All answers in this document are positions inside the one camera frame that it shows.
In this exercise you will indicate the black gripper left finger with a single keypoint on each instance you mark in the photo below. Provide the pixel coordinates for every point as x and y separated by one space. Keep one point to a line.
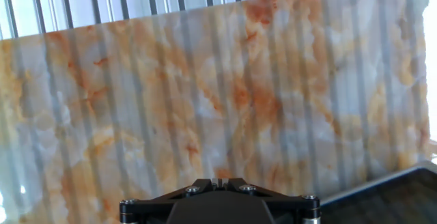
150 207

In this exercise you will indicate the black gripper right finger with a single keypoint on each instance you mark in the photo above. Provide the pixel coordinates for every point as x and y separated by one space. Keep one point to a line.
290 207

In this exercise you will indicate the marble pattern table mat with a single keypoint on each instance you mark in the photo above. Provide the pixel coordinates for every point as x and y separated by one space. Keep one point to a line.
170 97

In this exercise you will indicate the black glass microwave door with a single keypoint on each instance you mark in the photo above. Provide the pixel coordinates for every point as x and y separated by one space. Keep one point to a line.
385 200

